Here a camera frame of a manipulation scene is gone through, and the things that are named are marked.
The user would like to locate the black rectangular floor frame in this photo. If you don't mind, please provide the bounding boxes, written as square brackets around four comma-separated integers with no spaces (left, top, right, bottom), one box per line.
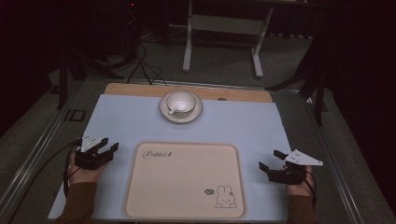
[63,108,88,123]

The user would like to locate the metal floor rail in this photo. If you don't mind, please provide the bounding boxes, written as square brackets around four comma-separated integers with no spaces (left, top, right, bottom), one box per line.
[303,96,366,224]
[0,105,82,216]

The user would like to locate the black floor cables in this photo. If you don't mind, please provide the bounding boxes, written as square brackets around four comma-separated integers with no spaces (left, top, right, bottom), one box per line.
[126,42,168,87]

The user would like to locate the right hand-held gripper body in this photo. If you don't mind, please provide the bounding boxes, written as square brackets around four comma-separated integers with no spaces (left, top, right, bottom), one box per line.
[266,148,324,187]

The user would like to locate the black stand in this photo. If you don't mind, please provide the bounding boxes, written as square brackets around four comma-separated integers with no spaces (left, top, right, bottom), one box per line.
[56,46,125,110]
[264,18,332,127]

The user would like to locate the beige tray with rabbit print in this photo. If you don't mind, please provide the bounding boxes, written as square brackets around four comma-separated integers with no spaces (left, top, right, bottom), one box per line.
[122,141,248,220]

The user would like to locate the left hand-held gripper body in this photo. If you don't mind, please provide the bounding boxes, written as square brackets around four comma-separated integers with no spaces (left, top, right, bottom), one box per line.
[74,132,115,171]

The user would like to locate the person's left hand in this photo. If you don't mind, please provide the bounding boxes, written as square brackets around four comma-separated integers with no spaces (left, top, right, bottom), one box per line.
[67,152,108,187]

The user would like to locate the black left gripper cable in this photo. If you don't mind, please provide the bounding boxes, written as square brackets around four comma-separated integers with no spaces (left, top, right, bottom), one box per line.
[6,138,82,220]

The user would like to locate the white cup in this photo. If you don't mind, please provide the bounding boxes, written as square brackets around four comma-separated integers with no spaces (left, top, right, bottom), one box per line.
[165,91,198,117]

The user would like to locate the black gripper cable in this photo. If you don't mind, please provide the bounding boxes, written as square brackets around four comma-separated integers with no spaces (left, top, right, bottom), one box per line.
[6,138,82,220]
[290,167,319,210]

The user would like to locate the white saucer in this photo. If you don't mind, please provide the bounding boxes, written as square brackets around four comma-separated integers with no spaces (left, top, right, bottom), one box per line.
[159,90,204,125]

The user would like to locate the light blue table mat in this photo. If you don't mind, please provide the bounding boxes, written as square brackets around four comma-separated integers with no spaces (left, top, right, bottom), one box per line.
[47,92,292,223]

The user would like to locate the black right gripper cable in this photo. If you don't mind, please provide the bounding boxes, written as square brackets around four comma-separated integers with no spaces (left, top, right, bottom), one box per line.
[290,167,319,210]

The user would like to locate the person's right hand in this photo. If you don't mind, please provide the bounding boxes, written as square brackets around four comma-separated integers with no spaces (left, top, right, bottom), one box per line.
[283,164,314,198]

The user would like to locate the white metal stand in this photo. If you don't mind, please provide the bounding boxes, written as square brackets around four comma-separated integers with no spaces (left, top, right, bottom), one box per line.
[182,0,275,79]

